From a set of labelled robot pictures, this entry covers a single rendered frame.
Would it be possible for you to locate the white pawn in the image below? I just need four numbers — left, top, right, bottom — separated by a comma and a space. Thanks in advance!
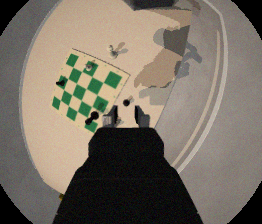
84, 64, 92, 71

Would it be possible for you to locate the black pawn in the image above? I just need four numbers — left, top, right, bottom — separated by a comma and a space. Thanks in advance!
123, 100, 130, 107
56, 80, 65, 86

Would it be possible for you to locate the white chess king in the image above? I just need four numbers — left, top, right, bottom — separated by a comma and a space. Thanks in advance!
106, 45, 117, 59

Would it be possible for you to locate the green and cream chessboard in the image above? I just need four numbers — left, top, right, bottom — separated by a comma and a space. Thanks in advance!
49, 49, 130, 136

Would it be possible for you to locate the black chess king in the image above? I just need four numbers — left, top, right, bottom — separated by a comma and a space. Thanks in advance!
85, 111, 99, 125

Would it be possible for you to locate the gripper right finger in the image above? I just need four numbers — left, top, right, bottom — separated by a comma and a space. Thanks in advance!
134, 105, 150, 127

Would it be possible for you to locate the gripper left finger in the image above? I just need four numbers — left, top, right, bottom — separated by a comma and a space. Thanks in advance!
102, 105, 118, 127

